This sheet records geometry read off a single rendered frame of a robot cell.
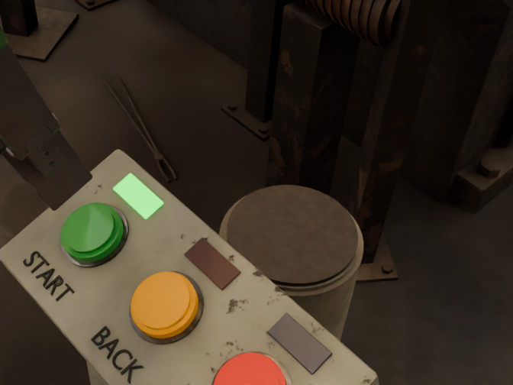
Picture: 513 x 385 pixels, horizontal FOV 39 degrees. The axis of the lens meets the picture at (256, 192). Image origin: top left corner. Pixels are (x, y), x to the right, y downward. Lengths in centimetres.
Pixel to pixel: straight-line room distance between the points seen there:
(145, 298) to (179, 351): 4
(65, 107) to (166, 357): 117
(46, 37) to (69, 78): 16
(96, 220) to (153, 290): 7
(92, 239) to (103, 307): 4
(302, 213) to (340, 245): 4
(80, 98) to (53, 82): 8
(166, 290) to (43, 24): 142
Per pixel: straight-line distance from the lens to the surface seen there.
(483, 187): 137
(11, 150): 34
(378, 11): 96
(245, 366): 40
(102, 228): 47
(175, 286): 43
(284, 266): 57
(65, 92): 160
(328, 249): 58
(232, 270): 44
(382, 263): 127
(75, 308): 46
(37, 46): 173
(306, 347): 41
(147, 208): 47
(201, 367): 42
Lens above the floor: 96
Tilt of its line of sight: 45 degrees down
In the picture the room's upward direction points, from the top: 5 degrees clockwise
